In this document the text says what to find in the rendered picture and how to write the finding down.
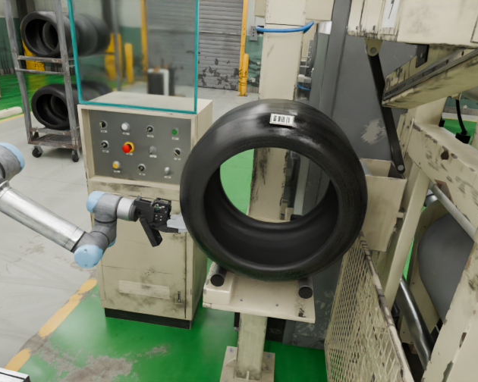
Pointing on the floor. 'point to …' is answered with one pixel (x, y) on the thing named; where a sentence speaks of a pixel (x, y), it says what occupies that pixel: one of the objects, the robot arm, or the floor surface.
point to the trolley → (59, 37)
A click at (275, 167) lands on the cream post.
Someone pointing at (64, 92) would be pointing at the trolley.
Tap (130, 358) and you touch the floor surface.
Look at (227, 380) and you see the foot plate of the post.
